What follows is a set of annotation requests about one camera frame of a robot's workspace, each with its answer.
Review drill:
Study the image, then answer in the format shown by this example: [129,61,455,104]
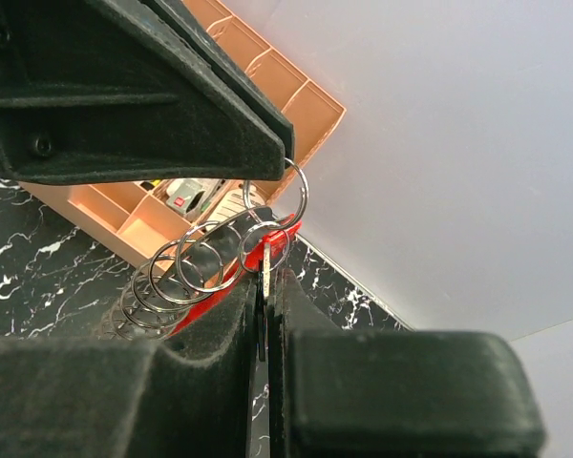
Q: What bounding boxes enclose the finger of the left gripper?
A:
[0,1,295,185]

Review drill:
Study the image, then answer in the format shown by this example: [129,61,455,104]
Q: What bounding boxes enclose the orange desk file organizer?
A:
[18,0,348,268]

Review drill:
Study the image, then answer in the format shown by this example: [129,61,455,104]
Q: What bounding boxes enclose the silver key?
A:
[261,242,271,302]

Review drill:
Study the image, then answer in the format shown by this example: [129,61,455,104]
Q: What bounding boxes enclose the red handled keyring holder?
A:
[97,205,303,341]

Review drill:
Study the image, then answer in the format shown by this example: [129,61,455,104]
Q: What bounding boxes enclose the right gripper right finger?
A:
[269,269,546,457]

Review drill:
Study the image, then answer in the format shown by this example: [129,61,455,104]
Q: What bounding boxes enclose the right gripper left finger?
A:
[0,278,257,457]

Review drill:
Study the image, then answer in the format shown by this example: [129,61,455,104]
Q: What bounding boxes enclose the silver split ring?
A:
[242,156,310,228]

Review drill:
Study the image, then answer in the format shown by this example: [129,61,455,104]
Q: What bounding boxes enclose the white label pouch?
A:
[197,181,266,224]

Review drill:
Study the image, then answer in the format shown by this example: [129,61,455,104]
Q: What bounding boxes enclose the white tube package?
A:
[165,178,225,220]

